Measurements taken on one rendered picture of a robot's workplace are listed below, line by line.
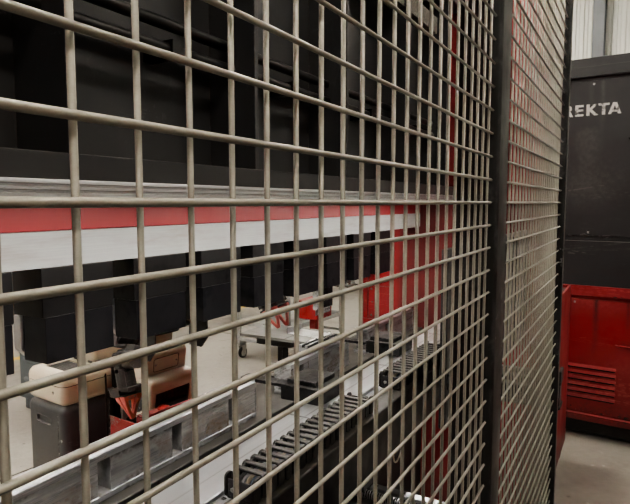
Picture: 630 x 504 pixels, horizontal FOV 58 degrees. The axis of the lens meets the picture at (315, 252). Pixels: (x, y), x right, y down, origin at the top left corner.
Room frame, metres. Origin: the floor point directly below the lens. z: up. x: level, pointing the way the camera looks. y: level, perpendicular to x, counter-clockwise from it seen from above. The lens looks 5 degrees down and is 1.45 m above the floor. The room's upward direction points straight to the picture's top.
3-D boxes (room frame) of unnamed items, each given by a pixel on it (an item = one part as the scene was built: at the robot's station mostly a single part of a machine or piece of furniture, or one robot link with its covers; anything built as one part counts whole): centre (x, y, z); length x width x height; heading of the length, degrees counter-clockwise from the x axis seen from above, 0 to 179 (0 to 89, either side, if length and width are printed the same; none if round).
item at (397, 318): (2.35, -0.30, 0.92); 0.50 x 0.06 x 0.10; 150
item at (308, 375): (1.37, 0.07, 1.01); 0.26 x 0.12 x 0.05; 60
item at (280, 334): (1.95, 0.10, 1.00); 0.26 x 0.18 x 0.01; 60
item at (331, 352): (1.83, 0.00, 0.92); 0.39 x 0.06 x 0.10; 150
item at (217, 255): (1.37, 0.26, 1.26); 0.15 x 0.09 x 0.17; 150
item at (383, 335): (1.79, -0.17, 1.01); 0.26 x 0.12 x 0.05; 60
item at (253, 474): (1.01, 0.01, 1.02); 0.44 x 0.06 x 0.04; 150
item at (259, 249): (1.55, 0.16, 1.26); 0.15 x 0.09 x 0.17; 150
